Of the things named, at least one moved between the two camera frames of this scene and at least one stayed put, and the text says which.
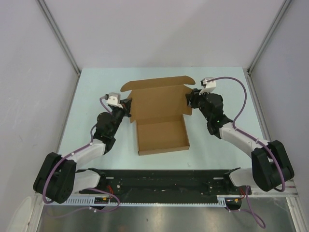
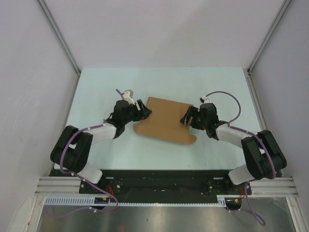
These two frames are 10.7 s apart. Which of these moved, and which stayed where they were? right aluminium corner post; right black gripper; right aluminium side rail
Moved: right black gripper
Stayed: right aluminium side rail; right aluminium corner post
